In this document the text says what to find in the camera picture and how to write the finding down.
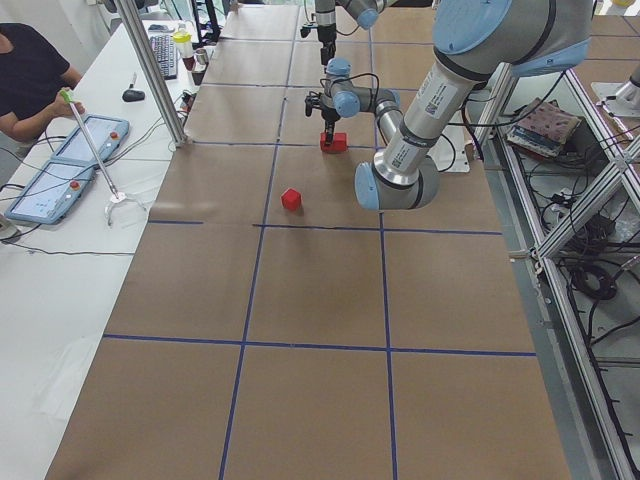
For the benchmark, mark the aluminium side frame rail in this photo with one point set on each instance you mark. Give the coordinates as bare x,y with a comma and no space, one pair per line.
574,221

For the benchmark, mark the red cube block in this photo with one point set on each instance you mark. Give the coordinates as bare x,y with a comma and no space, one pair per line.
326,141
291,200
340,143

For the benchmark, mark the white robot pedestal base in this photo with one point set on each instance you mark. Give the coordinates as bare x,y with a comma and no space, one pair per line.
449,152

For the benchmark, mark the teach pendant tablet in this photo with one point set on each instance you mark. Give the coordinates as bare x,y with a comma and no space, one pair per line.
107,134
51,193

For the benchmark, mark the aluminium frame post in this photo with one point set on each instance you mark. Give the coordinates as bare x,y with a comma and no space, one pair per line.
129,15

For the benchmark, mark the seated person black shirt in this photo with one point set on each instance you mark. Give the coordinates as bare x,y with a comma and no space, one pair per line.
33,73

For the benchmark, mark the black keyboard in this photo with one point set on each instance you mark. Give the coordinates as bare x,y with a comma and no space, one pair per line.
165,53

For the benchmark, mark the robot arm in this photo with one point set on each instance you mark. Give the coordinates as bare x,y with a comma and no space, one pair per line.
471,39
350,7

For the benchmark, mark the metal cup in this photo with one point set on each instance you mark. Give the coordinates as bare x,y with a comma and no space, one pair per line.
201,57

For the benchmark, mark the stack of books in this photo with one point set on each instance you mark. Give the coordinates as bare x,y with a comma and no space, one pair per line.
543,130

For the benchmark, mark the brown paper table cover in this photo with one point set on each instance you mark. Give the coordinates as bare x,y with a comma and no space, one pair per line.
251,342

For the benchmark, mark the lower teach pendant tablet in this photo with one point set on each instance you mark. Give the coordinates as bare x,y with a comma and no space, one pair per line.
51,193

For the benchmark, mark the upper teach pendant tablet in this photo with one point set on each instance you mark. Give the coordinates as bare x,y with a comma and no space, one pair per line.
107,134

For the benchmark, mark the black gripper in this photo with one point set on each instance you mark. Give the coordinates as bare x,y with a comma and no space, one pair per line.
329,114
325,35

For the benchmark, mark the yellow lid bottle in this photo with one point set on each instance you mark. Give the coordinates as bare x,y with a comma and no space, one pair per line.
182,40

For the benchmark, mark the reacher grabber stick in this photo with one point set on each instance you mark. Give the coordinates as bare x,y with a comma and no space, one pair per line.
117,197

